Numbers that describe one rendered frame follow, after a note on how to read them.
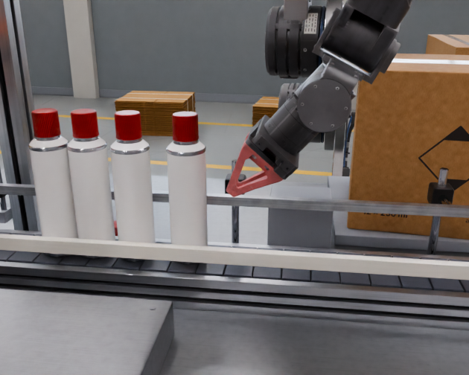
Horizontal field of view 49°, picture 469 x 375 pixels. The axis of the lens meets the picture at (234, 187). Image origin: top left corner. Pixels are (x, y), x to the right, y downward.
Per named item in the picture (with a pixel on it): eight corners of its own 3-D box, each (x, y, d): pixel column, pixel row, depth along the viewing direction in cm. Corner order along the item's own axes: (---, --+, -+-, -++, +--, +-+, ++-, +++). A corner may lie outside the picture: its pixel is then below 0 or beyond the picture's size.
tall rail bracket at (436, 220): (426, 289, 74) (443, 182, 68) (416, 264, 81) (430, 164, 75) (450, 291, 73) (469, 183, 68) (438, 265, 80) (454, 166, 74)
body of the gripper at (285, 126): (248, 143, 61) (290, 98, 59) (256, 123, 71) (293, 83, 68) (287, 179, 62) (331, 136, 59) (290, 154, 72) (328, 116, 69)
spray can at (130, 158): (114, 260, 72) (100, 116, 64) (126, 243, 76) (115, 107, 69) (150, 263, 71) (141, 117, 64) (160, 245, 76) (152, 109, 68)
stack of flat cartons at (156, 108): (116, 134, 473) (113, 100, 462) (134, 120, 522) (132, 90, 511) (184, 137, 465) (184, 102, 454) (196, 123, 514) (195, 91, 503)
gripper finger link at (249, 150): (207, 183, 66) (255, 131, 63) (217, 165, 73) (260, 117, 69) (246, 216, 67) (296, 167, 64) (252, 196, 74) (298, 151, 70)
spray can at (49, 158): (37, 256, 73) (15, 114, 65) (53, 239, 78) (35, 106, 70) (72, 258, 72) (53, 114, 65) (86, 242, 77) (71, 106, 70)
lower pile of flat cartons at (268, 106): (251, 126, 500) (251, 106, 493) (262, 114, 547) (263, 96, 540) (318, 131, 485) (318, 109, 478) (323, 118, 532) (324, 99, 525)
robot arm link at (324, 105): (400, 42, 61) (336, 7, 61) (413, 47, 50) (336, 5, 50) (347, 128, 65) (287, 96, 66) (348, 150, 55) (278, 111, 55)
